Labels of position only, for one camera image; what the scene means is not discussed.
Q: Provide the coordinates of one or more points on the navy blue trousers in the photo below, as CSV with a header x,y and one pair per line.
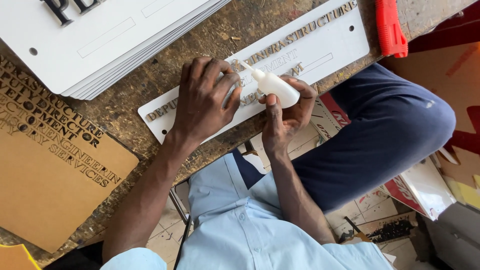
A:
x,y
375,142

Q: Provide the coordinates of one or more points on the brown cardboard with red paint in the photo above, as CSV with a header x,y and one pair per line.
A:
x,y
446,82

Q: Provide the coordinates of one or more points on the dark red board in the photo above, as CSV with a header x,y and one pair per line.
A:
x,y
446,33

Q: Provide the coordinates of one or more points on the row of gold cut-out letters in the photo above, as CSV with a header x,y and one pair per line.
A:
x,y
300,34

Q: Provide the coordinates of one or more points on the white sign plate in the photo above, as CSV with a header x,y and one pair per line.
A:
x,y
330,41

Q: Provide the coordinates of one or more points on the red plastic utility knife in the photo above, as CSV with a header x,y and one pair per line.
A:
x,y
390,30

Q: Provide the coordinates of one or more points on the person's right hand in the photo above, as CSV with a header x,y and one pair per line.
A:
x,y
290,120

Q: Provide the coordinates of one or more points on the black cut-out letter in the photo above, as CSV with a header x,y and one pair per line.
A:
x,y
60,11
84,5

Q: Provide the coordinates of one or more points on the yellow sheet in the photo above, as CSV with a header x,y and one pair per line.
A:
x,y
467,193

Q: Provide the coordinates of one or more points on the red white printed board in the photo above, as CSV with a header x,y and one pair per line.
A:
x,y
420,191
332,112

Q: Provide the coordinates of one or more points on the wooden plank with black paint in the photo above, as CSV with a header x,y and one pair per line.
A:
x,y
390,227

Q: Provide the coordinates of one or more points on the metal stool frame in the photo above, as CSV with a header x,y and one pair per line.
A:
x,y
180,210

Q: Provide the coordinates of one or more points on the stack of white sign plates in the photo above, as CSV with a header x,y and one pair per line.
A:
x,y
75,41

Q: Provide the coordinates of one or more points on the white glue bottle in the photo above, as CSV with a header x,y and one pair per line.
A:
x,y
277,88

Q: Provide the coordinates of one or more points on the brown cardboard sheet with letters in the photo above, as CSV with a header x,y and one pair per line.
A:
x,y
48,180

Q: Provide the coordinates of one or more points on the light blue shirt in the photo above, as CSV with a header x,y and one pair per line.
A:
x,y
240,228

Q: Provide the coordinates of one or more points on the person's left hand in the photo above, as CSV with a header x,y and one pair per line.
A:
x,y
200,105

